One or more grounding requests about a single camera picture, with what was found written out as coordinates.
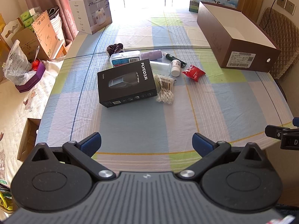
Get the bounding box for clear plastic cup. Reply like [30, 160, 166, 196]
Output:
[150, 61, 171, 76]

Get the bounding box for white pill bottle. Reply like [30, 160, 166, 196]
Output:
[171, 59, 180, 77]

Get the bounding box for small floor cardboard box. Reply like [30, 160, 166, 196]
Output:
[17, 118, 41, 162]

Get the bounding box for black Flyco shaver box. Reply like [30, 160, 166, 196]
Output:
[97, 59, 157, 108]

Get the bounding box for wall power socket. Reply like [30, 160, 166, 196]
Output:
[277, 0, 296, 15]

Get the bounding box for dark purple scrunchie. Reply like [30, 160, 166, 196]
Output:
[106, 43, 124, 57]

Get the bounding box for purple cream tube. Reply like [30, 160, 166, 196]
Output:
[141, 50, 163, 61]

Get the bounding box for clear plastic bag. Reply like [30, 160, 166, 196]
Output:
[3, 40, 36, 86]

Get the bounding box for brown cardboard storage box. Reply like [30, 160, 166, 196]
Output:
[197, 2, 281, 72]

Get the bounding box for brown cardboard carton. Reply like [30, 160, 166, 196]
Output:
[1, 7, 67, 60]

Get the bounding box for black power cable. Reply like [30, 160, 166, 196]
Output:
[266, 0, 284, 31]

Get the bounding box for white humidifier box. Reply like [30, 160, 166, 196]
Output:
[69, 0, 112, 35]

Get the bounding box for green ointment tube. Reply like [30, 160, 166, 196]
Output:
[162, 52, 187, 68]

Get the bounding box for purple tray box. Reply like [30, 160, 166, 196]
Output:
[15, 62, 46, 93]

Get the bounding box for checked tablecloth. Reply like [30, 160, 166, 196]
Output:
[36, 8, 293, 172]

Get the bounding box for quilted brown chair cushion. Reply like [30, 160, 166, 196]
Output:
[258, 7, 298, 79]

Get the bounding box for red snack packet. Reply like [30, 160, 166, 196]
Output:
[182, 65, 206, 82]

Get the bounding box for cotton swab bag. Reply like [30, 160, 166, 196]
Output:
[154, 74, 176, 105]

